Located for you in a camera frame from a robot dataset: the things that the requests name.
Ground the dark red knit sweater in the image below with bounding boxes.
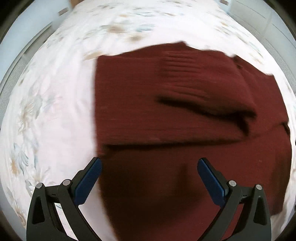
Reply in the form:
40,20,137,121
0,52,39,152
95,42,292,240

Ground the pink floral bed cover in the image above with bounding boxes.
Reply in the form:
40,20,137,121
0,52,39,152
1,1,295,240

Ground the white radiator cover cabinet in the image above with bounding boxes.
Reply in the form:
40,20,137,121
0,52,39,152
1,22,54,123

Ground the white wardrobe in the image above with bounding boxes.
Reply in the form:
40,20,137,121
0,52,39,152
227,0,296,77

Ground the left wall switch plate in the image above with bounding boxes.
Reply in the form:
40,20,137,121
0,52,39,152
58,8,69,16

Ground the wall switch plate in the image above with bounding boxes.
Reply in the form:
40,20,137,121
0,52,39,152
58,8,69,16
220,0,229,6

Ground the right wall switch plate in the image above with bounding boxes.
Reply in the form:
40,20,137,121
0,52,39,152
220,0,229,6

